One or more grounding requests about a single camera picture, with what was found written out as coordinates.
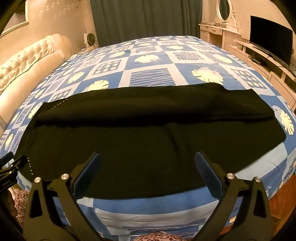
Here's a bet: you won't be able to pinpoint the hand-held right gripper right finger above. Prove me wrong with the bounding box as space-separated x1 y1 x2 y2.
192 151 273 241

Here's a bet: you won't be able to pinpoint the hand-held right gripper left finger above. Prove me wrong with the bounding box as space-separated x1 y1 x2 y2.
23 152 109 241

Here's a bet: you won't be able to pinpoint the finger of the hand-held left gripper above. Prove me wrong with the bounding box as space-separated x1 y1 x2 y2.
0 152 28 174

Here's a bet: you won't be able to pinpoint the black pants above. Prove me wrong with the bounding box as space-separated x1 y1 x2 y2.
17 82 287 200

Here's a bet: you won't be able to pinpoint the cream tufted headboard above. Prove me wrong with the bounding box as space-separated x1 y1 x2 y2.
0 34 74 137

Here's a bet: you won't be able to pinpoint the blue patterned bedspread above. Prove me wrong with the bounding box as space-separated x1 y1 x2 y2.
0 35 296 241

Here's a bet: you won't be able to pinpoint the white television cabinet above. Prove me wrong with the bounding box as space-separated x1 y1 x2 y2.
228 38 296 112

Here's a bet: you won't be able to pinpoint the small white fan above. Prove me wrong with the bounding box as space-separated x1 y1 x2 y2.
83 32 97 49

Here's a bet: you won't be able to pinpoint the white dressing table with mirror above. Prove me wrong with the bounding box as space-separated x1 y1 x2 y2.
199 0 242 50

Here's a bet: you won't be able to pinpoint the black flat television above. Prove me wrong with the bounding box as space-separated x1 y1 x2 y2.
250 15 294 69

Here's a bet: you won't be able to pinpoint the dark green curtain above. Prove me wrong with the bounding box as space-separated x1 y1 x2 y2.
90 0 203 48

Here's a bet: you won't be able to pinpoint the framed wall picture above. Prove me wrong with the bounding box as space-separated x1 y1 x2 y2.
0 0 29 39

